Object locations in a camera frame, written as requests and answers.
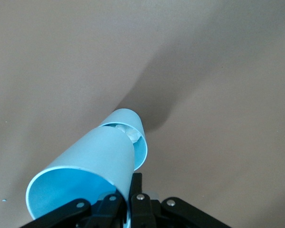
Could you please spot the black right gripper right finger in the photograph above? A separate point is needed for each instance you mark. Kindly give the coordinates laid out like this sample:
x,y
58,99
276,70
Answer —
x,y
141,209

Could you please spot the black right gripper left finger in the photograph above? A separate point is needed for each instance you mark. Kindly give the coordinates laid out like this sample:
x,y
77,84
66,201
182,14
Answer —
x,y
111,209

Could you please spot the blue plastic cup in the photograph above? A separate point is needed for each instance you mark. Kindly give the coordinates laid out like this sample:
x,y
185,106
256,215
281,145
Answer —
x,y
97,152
133,118

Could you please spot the crumpled white paper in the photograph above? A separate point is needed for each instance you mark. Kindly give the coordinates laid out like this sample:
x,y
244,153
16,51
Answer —
x,y
130,134

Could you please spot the brown table mat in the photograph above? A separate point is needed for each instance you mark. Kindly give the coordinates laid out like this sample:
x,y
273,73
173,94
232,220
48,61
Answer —
x,y
61,59

